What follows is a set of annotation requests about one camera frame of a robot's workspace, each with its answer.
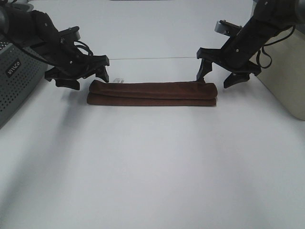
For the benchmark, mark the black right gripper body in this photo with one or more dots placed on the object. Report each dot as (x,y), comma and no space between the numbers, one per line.
(239,49)

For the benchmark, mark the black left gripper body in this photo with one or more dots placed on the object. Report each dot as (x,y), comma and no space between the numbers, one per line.
(70,59)

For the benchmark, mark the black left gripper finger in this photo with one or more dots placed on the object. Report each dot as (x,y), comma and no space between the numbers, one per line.
(99,64)
(68,83)

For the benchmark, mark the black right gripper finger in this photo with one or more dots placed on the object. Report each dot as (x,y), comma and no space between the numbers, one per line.
(236,78)
(208,57)

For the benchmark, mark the brown towel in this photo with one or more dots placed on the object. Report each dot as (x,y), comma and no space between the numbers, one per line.
(152,94)

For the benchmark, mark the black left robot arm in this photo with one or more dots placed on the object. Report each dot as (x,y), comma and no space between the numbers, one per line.
(34,33)

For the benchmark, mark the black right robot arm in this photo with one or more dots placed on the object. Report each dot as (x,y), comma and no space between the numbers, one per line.
(282,14)

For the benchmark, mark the beige storage bin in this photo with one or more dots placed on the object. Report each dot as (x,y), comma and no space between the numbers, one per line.
(285,78)

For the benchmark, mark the grey perforated plastic basket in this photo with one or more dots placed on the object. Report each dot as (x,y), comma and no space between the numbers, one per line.
(19,75)

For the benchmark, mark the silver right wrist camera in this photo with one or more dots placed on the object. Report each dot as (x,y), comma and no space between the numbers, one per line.
(226,28)

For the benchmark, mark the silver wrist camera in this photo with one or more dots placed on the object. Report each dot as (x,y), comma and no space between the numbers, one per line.
(70,33)
(226,28)

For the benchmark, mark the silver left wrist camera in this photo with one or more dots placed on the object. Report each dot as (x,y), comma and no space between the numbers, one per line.
(70,33)

